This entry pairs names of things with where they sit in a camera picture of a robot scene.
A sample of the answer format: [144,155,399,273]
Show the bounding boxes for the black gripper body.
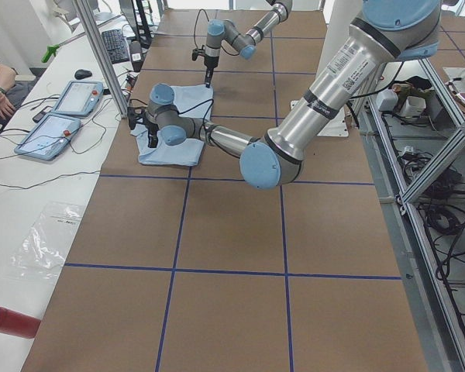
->
[145,120,159,134]
[204,55,219,71]

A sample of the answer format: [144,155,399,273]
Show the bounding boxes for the light blue button shirt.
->
[131,83,214,167]

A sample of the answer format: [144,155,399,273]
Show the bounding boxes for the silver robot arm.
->
[192,0,292,88]
[146,1,442,189]

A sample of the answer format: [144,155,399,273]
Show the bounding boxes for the far blue teach pendant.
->
[51,80,104,118]

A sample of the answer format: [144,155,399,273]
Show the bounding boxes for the blue teach pendant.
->
[51,80,104,118]
[14,113,81,161]

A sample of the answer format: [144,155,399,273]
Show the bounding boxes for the black computer mouse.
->
[74,69,92,80]

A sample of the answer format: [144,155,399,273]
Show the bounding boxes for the black computer keyboard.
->
[101,29,130,64]

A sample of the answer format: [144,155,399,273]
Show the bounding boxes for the near blue teach pendant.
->
[14,113,81,161]

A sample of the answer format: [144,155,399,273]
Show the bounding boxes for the seated person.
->
[0,63,34,131]

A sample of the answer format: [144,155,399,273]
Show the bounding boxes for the clear plastic bag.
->
[7,201,86,285]

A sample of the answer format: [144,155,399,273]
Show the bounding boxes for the red cylinder bottle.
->
[0,306,41,339]

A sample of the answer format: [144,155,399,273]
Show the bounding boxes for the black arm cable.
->
[193,9,241,57]
[176,97,215,129]

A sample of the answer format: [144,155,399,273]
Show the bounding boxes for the white camera column base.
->
[289,0,353,138]

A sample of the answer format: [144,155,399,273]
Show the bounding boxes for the grey aluminium frame post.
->
[73,0,127,119]

